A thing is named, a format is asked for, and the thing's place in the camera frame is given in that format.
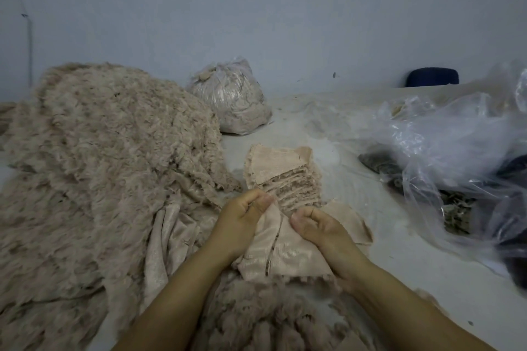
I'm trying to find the person's left hand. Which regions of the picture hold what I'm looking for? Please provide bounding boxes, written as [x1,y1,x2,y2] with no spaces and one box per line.
[201,189,277,265]

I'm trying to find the person's right hand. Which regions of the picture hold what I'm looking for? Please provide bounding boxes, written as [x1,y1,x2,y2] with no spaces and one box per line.
[289,205,372,286]

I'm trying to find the stack of sorted beige pieces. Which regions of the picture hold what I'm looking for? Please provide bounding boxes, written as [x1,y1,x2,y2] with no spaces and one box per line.
[244,144,324,216]

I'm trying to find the beige scrap strips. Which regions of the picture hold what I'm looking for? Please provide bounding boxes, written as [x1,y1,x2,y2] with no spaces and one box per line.
[140,199,388,351]

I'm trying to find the large pile beige fabric scraps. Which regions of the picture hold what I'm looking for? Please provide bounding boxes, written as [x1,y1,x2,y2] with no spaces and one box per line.
[0,62,244,351]

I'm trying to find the person's left forearm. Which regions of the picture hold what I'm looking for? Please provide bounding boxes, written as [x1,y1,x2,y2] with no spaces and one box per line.
[111,248,236,351]

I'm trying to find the person's right forearm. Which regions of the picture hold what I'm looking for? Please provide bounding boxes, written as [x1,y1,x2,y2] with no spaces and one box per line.
[341,263,495,351]

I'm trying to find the clear bag of beige scraps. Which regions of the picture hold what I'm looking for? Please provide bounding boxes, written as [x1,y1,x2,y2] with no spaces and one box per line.
[188,58,273,136]

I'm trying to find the large clear plastic bag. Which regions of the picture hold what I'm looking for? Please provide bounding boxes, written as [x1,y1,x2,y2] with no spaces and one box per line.
[362,59,527,282]

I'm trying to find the blue chair back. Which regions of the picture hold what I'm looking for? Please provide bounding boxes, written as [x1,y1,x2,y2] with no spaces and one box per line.
[404,67,461,88]

